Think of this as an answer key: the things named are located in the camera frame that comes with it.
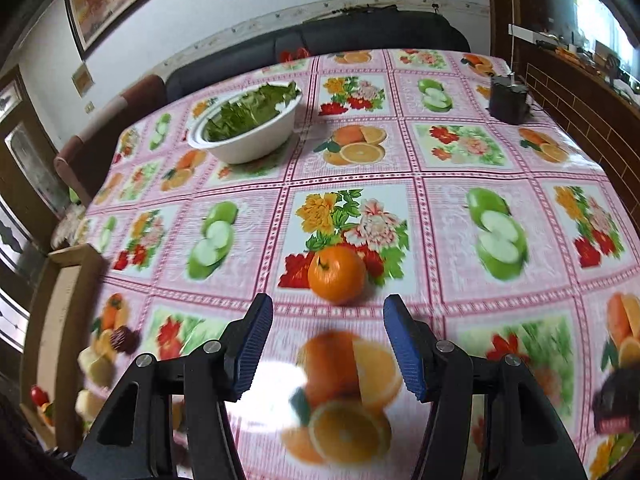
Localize wooden sideboard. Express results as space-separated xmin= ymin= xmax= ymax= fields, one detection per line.
xmin=510 ymin=25 xmax=640 ymax=196

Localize brown armchair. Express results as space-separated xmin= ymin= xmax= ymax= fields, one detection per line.
xmin=54 ymin=74 xmax=168 ymax=206

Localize round orange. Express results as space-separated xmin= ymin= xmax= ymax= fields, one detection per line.
xmin=307 ymin=244 xmax=367 ymax=306

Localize green leafy vegetables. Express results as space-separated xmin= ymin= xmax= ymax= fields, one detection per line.
xmin=204 ymin=82 xmax=299 ymax=142

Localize fruit print tablecloth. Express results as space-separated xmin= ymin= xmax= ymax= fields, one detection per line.
xmin=75 ymin=49 xmax=640 ymax=480

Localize wooden glass door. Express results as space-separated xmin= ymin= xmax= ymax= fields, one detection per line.
xmin=0 ymin=67 xmax=66 ymax=356

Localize red jujube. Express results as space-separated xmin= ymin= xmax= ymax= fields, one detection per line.
xmin=107 ymin=326 xmax=138 ymax=353

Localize white bowl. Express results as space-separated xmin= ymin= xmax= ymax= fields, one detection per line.
xmin=187 ymin=81 xmax=303 ymax=165

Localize black leather sofa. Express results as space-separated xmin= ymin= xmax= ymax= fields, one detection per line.
xmin=165 ymin=10 xmax=472 ymax=103

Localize small wall picture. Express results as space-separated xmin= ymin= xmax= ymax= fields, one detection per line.
xmin=71 ymin=62 xmax=95 ymax=95

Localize black box device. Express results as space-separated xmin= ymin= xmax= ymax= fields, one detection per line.
xmin=488 ymin=74 xmax=531 ymax=125

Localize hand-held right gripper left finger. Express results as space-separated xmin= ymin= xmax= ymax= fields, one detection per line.
xmin=71 ymin=292 xmax=274 ymax=480

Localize black and red object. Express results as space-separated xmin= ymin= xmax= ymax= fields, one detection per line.
xmin=592 ymin=367 xmax=640 ymax=436

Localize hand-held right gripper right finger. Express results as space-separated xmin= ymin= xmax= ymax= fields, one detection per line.
xmin=382 ymin=294 xmax=588 ymax=480

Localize person's dark clothing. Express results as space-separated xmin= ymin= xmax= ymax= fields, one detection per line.
xmin=0 ymin=395 xmax=76 ymax=480

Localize cardboard box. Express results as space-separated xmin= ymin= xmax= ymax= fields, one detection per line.
xmin=20 ymin=242 xmax=108 ymax=456

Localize patterned seat blanket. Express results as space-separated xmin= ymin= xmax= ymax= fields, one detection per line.
xmin=52 ymin=200 xmax=88 ymax=248

